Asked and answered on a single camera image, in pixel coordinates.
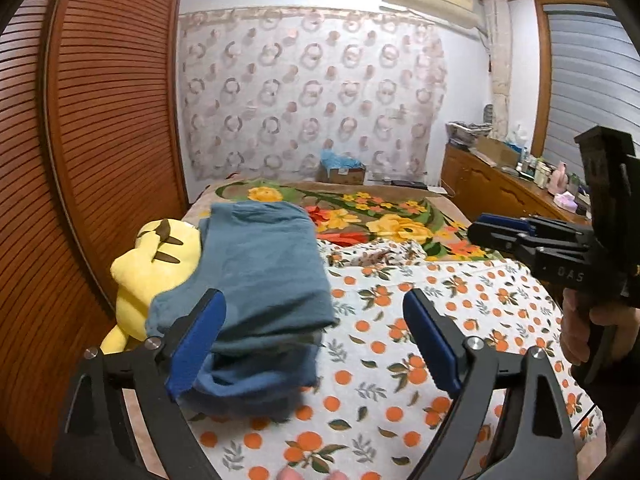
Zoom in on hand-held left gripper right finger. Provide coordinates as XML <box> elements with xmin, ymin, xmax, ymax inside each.
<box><xmin>402</xmin><ymin>287</ymin><xmax>577</xmax><ymax>480</ymax></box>

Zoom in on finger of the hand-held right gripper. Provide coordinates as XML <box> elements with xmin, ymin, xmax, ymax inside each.
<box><xmin>518</xmin><ymin>215</ymin><xmax>594</xmax><ymax>250</ymax></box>
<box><xmin>467</xmin><ymin>213</ymin><xmax>532</xmax><ymax>254</ymax></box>

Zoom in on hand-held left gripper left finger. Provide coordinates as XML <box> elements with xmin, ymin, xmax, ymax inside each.
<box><xmin>52</xmin><ymin>288</ymin><xmax>228</xmax><ymax>480</ymax></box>

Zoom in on teal pants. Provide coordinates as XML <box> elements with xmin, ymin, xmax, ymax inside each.
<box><xmin>145</xmin><ymin>201</ymin><xmax>337</xmax><ymax>362</ymax></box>

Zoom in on person's right hand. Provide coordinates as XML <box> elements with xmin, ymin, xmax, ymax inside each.
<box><xmin>559</xmin><ymin>287</ymin><xmax>612</xmax><ymax>367</ymax></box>

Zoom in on orange fruit print blanket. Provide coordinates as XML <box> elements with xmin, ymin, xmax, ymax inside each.
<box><xmin>185</xmin><ymin>239</ymin><xmax>607</xmax><ymax>480</ymax></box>

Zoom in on pink bottle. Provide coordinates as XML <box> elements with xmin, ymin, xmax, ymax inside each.
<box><xmin>547</xmin><ymin>160</ymin><xmax>569</xmax><ymax>196</ymax></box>

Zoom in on wooden cabinet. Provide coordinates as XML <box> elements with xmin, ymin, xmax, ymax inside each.
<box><xmin>440</xmin><ymin>142</ymin><xmax>594</xmax><ymax>227</ymax></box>

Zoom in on blue denim jeans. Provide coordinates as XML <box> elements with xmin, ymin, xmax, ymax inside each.
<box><xmin>177</xmin><ymin>341</ymin><xmax>324</xmax><ymax>424</ymax></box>

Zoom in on open cardboard box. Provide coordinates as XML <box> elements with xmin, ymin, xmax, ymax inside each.
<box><xmin>472</xmin><ymin>135</ymin><xmax>521</xmax><ymax>169</ymax></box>

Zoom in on yellow plush toy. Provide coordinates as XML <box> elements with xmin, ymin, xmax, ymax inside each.
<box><xmin>99</xmin><ymin>217</ymin><xmax>204</xmax><ymax>354</ymax></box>

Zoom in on basket of papers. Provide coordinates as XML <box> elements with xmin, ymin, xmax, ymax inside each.
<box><xmin>444</xmin><ymin>120</ymin><xmax>494</xmax><ymax>147</ymax></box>

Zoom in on floral blanket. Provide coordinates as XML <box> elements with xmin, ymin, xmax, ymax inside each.
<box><xmin>182</xmin><ymin>178</ymin><xmax>507</xmax><ymax>264</ymax></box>

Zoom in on grey window blind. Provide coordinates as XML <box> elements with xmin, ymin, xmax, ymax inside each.
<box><xmin>542</xmin><ymin>2</ymin><xmax>640</xmax><ymax>167</ymax></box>

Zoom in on cardboard box with blue bags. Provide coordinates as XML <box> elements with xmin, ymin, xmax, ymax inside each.
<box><xmin>318</xmin><ymin>148</ymin><xmax>366</xmax><ymax>185</ymax></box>

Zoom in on beige tied curtain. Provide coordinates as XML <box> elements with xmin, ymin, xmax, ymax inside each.
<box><xmin>482</xmin><ymin>0</ymin><xmax>511</xmax><ymax>139</ymax></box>

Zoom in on louvered wooden door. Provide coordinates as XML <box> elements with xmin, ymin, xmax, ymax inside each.
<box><xmin>0</xmin><ymin>0</ymin><xmax>191</xmax><ymax>463</ymax></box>

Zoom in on ring print curtain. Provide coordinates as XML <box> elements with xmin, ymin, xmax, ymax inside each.
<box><xmin>177</xmin><ymin>5</ymin><xmax>449</xmax><ymax>184</ymax></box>

